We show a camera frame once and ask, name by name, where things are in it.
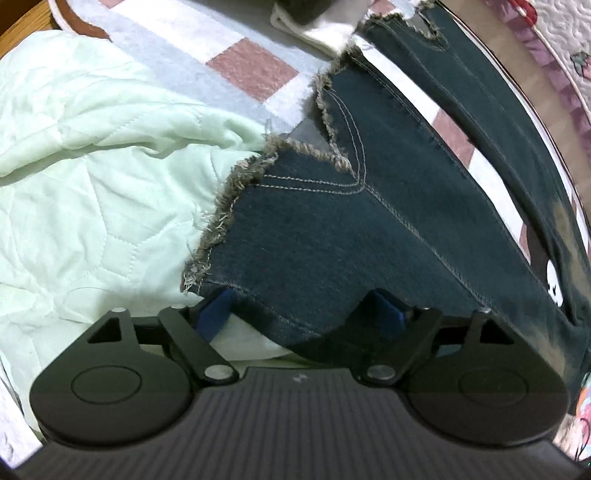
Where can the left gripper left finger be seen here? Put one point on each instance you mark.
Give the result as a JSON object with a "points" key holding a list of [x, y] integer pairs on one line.
{"points": [[191, 331]]}

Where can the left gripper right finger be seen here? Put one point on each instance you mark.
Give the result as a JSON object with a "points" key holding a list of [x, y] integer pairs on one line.
{"points": [[407, 333]]}

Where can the dark blue denim jeans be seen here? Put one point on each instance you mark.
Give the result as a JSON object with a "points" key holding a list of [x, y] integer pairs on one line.
{"points": [[300, 235]]}

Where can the pale green quilted blanket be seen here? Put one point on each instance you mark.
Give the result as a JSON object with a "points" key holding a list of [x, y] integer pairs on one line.
{"points": [[107, 182]]}

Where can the checkered pink grey blanket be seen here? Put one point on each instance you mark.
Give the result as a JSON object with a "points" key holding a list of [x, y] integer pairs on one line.
{"points": [[212, 58]]}

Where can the beige mattress side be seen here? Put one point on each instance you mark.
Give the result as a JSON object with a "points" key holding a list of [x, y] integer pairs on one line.
{"points": [[485, 23]]}

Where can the white cloth garment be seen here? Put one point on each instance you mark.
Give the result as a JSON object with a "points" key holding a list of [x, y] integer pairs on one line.
{"points": [[325, 25]]}

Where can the white quilted strawberry bedspread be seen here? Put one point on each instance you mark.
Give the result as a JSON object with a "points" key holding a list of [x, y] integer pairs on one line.
{"points": [[557, 34]]}

